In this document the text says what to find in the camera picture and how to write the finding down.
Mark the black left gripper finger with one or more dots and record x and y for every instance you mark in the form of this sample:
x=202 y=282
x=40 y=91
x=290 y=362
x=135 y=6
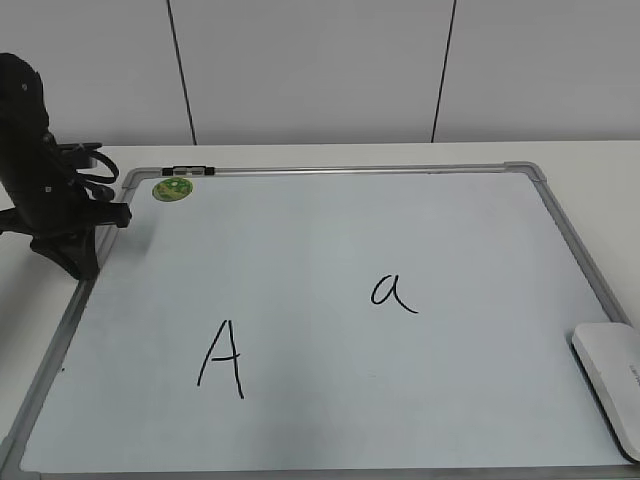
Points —
x=75 y=252
x=108 y=213

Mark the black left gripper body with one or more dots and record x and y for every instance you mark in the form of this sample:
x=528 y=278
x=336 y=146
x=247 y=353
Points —
x=43 y=182

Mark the white rectangular eraser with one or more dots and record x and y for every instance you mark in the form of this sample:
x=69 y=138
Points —
x=609 y=354

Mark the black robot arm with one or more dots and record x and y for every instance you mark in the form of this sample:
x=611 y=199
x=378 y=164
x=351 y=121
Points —
x=23 y=111

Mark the green round magnet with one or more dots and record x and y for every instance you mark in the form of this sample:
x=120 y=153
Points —
x=172 y=189

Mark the black grey marker clip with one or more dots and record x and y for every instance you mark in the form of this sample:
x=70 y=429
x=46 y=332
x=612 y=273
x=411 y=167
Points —
x=186 y=171

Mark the grey framed whiteboard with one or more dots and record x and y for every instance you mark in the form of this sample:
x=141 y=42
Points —
x=332 y=323

